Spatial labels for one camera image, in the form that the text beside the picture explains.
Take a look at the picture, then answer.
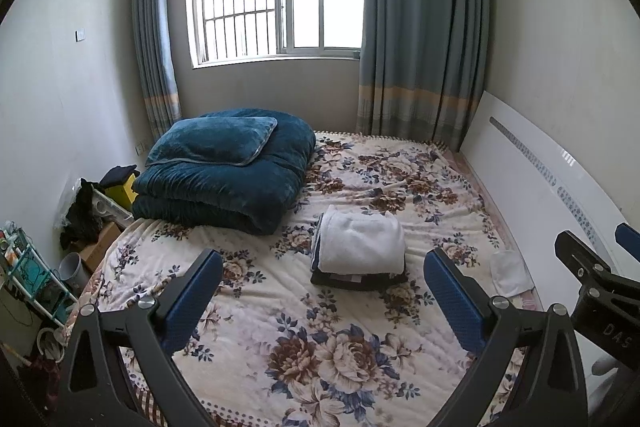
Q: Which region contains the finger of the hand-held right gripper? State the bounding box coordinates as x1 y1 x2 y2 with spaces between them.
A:
554 230 640 302
615 223 640 251

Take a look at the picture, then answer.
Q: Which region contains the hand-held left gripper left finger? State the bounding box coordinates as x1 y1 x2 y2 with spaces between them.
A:
59 248 224 427

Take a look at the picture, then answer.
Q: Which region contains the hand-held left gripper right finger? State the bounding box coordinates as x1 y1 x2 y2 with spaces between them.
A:
424 248 588 427

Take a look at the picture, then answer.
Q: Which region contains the white knit sweater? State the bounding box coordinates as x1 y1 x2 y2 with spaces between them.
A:
317 205 407 275

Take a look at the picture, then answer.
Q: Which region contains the dark clothes pile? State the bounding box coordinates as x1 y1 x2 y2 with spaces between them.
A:
60 179 108 250

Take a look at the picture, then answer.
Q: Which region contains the small white cloth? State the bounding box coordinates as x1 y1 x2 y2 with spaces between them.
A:
489 248 535 299

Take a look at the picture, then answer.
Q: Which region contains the white bed headboard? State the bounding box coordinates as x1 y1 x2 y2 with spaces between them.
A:
459 90 640 308

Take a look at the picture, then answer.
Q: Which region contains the teal plush quilt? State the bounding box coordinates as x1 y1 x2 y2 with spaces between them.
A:
131 108 317 236

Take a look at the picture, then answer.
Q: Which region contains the cardboard box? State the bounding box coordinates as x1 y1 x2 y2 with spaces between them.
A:
70 222 123 275

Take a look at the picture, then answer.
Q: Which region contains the floral bed blanket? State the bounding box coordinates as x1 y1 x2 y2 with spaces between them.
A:
75 130 538 427

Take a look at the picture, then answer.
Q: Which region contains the grey bucket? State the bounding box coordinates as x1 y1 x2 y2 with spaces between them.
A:
56 252 91 293

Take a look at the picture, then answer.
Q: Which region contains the white plastic rack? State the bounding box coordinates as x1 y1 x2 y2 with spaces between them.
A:
80 179 133 228

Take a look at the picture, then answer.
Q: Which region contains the yellow storage box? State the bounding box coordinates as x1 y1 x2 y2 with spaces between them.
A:
105 174 138 215

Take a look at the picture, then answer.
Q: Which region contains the black cloth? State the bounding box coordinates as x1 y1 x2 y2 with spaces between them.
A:
99 164 138 188

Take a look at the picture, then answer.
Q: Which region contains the red cloth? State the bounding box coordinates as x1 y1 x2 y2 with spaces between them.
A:
27 354 62 403

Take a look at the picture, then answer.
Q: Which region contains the green shelf rack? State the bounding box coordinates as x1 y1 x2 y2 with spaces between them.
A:
0 221 78 328

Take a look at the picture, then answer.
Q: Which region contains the teal plush pillow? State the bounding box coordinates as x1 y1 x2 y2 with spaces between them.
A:
145 116 278 168

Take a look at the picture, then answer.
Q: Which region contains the wide blue-grey curtain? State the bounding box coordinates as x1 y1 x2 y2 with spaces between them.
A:
356 0 491 152

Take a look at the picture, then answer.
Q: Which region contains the narrow blue-grey curtain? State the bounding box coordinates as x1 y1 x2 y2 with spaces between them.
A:
131 0 182 140

